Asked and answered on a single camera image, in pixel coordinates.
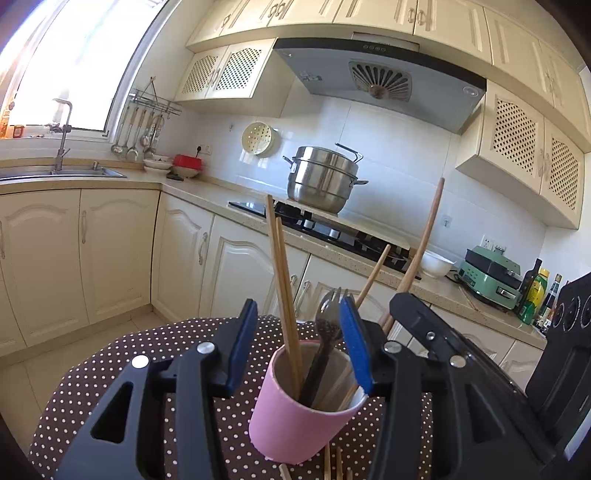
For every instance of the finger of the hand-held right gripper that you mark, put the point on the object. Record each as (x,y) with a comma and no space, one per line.
(415,318)

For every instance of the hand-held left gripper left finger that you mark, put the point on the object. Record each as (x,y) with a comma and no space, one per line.
(242,341)

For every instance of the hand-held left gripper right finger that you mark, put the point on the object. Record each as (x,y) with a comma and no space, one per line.
(355,341)

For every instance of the long round-tipped wooden chopstick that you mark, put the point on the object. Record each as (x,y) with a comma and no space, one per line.
(425,230)

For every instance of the bunch of wooden chopsticks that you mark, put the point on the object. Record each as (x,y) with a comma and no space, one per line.
(280,258)

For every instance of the pink cup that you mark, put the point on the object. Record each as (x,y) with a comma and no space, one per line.
(295,424)

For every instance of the dark sauce bottle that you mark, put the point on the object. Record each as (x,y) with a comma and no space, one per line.
(551,300)

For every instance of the white bowl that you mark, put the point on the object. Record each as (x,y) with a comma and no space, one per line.
(438,265)

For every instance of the yellow green bottle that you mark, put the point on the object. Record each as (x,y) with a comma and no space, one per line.
(535,297)

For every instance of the dark wooden chopstick pair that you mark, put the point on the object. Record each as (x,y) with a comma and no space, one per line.
(471,300)

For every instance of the dark olive oil bottle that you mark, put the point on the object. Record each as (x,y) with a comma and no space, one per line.
(531,286)

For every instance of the green electric cooker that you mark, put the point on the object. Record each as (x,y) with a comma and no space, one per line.
(489,286)

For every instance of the black glass gas stove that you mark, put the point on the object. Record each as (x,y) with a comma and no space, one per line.
(323,226)

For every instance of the cream lower kitchen cabinets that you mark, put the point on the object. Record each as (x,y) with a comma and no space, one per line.
(115,254)

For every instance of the cream kitchen cabinets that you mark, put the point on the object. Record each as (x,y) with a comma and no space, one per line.
(115,254)
(461,23)

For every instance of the beige stone countertop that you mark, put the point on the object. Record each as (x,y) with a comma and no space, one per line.
(203,189)

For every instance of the stainless steel steamer pot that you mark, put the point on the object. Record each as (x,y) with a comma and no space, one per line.
(318,184)

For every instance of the brown polka dot tablecloth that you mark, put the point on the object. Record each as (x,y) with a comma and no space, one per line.
(74,392)

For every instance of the red container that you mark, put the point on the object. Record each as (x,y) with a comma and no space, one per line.
(187,161)

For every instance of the stack of white dishes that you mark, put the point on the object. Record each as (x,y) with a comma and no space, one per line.
(157,165)

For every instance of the cream perforated steamer plate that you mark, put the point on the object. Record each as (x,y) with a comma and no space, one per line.
(256,138)

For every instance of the cream lattice door cabinet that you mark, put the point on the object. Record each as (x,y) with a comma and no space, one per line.
(512,134)
(240,69)

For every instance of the hanging metal skimmer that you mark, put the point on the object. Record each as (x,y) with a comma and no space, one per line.
(147,138)

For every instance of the hanging metal whisk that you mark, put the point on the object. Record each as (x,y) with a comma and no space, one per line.
(157,124)

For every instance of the stainless steel sink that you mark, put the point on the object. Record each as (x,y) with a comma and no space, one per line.
(69,173)

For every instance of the metal faucet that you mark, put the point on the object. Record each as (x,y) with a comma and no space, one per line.
(62,147)

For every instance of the grey range hood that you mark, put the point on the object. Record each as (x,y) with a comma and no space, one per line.
(323,69)

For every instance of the cream upper kitchen cabinets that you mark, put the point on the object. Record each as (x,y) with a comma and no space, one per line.
(461,23)

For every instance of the small red jar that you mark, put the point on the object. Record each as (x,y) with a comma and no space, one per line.
(18,131)

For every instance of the orange label bottle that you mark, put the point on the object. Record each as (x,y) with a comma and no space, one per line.
(4,122)

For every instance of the sliding window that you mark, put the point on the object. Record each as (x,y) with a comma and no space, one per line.
(69,60)

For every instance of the small wall hook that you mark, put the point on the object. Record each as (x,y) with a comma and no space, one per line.
(446,221)

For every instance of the white wall socket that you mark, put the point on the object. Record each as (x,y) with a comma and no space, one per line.
(499,248)
(487,242)

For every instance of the wall socket with plug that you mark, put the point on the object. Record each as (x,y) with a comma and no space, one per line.
(205,148)

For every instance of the metal wall rack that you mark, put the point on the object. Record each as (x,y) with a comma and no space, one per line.
(152,101)

